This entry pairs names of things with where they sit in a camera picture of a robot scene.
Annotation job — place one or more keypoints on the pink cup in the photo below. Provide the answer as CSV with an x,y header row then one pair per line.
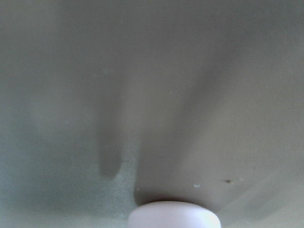
x,y
172,214

